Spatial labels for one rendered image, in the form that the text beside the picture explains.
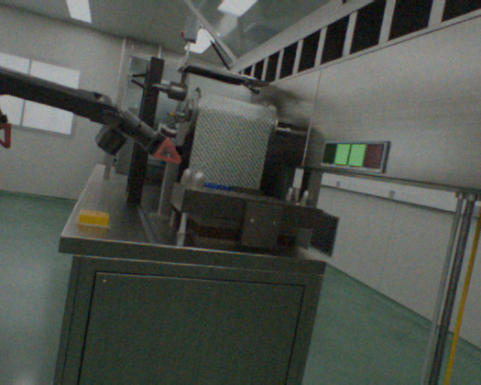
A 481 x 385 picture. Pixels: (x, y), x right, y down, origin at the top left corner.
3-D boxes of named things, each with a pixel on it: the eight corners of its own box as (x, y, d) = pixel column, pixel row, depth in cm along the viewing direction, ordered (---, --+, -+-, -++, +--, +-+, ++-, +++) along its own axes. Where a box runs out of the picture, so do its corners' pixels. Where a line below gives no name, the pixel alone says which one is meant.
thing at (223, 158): (185, 187, 113) (195, 126, 112) (256, 198, 121) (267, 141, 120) (185, 187, 112) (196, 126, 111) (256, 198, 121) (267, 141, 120)
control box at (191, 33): (181, 42, 171) (186, 20, 171) (196, 45, 171) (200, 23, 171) (179, 37, 164) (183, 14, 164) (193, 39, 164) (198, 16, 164)
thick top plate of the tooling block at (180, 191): (170, 202, 108) (173, 181, 107) (293, 219, 122) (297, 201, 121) (180, 212, 93) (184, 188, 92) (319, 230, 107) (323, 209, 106)
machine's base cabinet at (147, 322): (82, 269, 320) (99, 169, 315) (158, 274, 342) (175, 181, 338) (13, 620, 84) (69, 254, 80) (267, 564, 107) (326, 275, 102)
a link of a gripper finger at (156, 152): (174, 172, 105) (146, 152, 102) (171, 170, 112) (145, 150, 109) (189, 153, 106) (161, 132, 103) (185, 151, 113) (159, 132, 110)
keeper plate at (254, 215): (238, 243, 99) (245, 202, 98) (272, 247, 102) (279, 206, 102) (241, 245, 97) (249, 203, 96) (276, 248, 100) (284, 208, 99)
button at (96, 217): (80, 218, 98) (81, 209, 98) (107, 221, 100) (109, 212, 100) (77, 224, 91) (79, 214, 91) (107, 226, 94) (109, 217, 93)
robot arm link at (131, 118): (121, 108, 101) (125, 104, 106) (106, 127, 102) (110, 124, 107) (142, 125, 103) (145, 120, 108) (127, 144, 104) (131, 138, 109)
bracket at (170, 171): (148, 214, 122) (164, 121, 120) (168, 217, 124) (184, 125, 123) (149, 217, 117) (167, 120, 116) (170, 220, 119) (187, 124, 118)
